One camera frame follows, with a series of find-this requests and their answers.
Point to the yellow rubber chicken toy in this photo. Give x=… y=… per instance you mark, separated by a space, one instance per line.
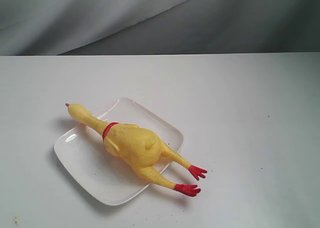
x=140 y=148

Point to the grey backdrop cloth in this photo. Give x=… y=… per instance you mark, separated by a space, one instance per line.
x=134 y=27

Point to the white square plate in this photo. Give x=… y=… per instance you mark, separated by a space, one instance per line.
x=109 y=179

